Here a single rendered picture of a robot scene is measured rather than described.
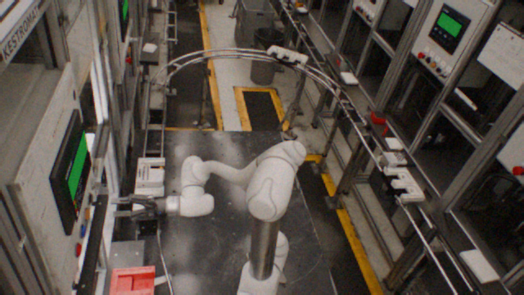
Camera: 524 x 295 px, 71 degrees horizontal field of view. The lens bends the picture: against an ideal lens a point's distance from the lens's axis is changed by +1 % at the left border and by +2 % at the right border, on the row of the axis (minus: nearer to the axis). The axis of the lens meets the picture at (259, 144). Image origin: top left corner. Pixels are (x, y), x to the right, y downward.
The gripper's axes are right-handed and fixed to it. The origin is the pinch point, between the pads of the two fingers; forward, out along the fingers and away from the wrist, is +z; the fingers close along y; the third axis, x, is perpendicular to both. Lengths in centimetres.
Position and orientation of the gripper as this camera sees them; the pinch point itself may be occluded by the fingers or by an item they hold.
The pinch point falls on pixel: (118, 207)
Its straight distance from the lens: 173.3
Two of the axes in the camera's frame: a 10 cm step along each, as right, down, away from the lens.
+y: 1.6, -7.6, -6.4
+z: -9.7, -0.1, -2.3
